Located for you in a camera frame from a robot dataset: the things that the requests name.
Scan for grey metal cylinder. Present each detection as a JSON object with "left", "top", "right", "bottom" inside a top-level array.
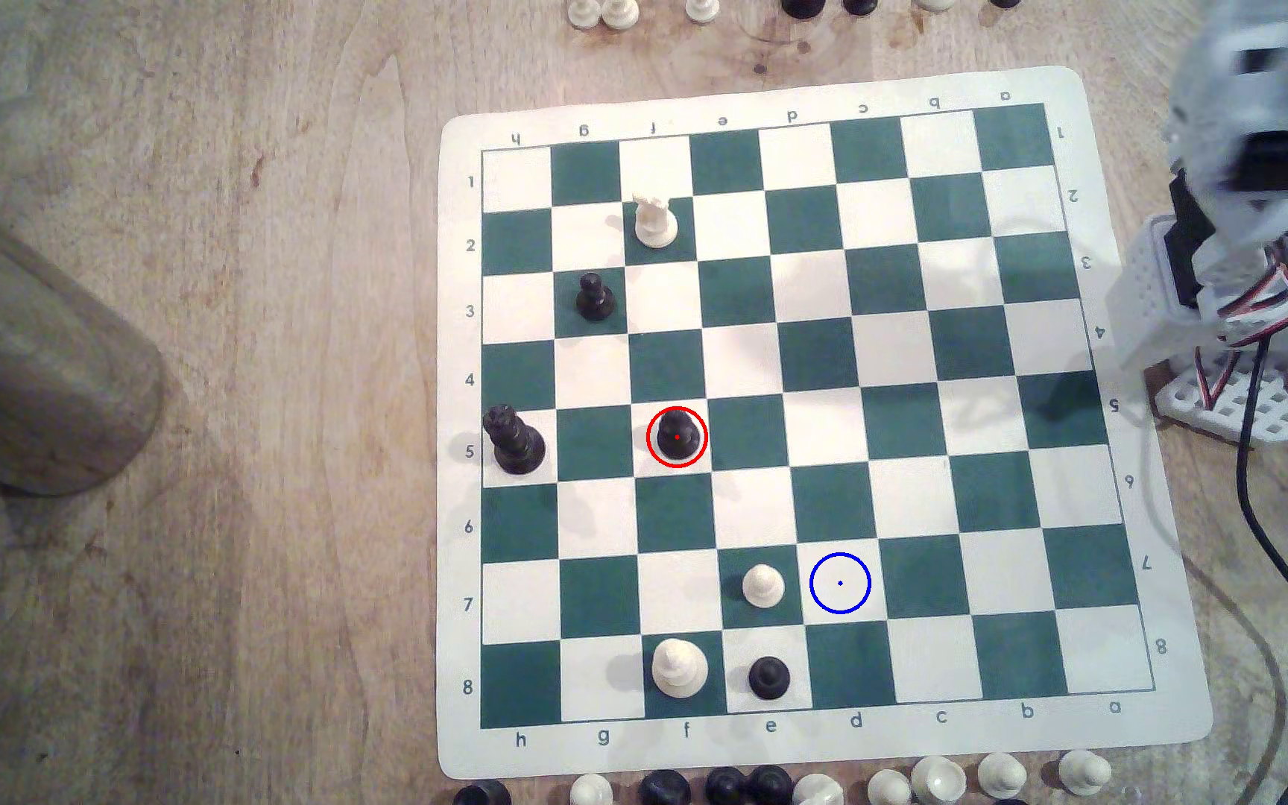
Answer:
[{"left": 0, "top": 168, "right": 168, "bottom": 499}]

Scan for green white chess mat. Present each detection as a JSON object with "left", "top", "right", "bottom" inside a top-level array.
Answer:
[{"left": 435, "top": 65, "right": 1216, "bottom": 782}]

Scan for white bishop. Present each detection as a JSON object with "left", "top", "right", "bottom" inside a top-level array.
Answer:
[{"left": 651, "top": 637, "right": 709, "bottom": 700}]

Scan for black king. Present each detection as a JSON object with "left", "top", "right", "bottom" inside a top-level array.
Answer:
[{"left": 484, "top": 403, "right": 547, "bottom": 478}]

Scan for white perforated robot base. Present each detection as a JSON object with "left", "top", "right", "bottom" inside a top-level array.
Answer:
[{"left": 1155, "top": 356, "right": 1288, "bottom": 445}]

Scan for red white servo wires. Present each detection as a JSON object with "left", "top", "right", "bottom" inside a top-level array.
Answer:
[{"left": 1197, "top": 251, "right": 1288, "bottom": 409}]

